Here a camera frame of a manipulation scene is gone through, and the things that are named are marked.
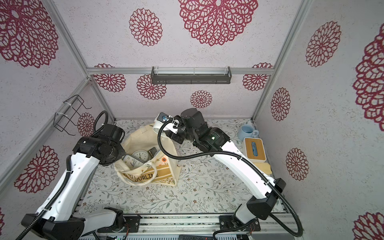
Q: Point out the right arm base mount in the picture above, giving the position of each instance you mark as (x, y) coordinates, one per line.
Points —
(230, 223)

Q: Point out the black wall shelf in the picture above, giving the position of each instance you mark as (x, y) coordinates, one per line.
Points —
(177, 77)

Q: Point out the white round alarm clock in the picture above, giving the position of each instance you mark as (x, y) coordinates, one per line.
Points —
(142, 156)

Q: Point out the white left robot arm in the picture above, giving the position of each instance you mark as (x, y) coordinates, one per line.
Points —
(55, 219)

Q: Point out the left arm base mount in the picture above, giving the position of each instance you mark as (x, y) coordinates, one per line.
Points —
(130, 224)

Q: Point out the black wire wall rack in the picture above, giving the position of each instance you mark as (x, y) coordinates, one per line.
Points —
(64, 118)

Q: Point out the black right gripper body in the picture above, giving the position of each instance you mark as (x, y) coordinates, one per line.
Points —
(179, 137)

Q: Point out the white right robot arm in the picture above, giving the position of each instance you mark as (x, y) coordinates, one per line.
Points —
(191, 126)

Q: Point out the light blue mug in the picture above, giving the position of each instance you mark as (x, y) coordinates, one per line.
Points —
(247, 131)

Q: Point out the black keyboard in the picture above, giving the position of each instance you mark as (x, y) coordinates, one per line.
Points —
(194, 237)

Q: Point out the white wooden tissue box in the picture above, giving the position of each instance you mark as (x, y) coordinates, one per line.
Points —
(253, 149)

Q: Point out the yellow folded cloth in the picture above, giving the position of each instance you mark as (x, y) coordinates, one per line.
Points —
(264, 167)

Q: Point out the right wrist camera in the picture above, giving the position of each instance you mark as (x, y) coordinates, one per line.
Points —
(160, 120)

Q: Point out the cream printed canvas bag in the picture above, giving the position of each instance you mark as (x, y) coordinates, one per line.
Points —
(160, 169)

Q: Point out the dark blue square alarm clock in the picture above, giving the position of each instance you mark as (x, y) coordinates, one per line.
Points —
(132, 162)

